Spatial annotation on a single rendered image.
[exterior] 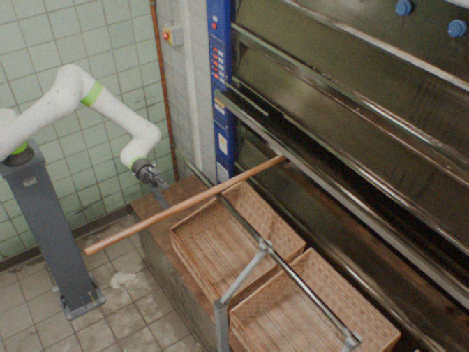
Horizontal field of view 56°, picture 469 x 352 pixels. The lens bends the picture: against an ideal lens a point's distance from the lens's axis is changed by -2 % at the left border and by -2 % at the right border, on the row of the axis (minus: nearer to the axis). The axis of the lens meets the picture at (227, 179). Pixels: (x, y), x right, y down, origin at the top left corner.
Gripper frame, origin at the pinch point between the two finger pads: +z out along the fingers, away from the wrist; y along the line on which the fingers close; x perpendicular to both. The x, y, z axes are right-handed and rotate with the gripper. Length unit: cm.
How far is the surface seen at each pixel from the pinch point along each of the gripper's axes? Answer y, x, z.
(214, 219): 54, -35, -21
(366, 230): 0, -55, 61
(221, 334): 44, 3, 44
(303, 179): 1, -56, 23
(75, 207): 91, 21, -118
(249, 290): 46, -20, 32
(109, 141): 49, -14, -117
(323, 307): 1, -18, 76
